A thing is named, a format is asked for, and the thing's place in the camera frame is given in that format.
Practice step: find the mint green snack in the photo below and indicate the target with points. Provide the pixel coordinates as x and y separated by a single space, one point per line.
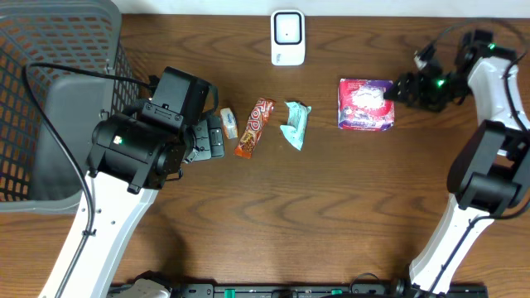
295 128

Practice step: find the grey plastic mesh basket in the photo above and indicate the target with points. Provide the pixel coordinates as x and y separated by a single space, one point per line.
63 70

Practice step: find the orange Top chocolate bar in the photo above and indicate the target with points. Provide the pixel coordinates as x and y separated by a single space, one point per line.
257 120

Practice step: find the red purple snack bag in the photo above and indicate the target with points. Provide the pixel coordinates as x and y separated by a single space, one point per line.
361 105

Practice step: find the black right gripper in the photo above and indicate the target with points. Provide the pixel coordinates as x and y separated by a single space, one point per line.
419 79

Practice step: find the small orange white candy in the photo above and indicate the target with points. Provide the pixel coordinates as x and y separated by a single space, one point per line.
229 123

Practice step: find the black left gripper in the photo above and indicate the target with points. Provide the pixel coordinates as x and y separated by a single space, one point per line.
208 138

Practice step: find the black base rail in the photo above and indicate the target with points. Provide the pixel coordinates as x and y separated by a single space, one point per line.
149 288

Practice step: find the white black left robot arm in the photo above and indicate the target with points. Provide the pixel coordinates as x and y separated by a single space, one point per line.
133 154

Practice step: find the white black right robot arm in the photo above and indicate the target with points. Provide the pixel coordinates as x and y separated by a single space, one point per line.
489 179

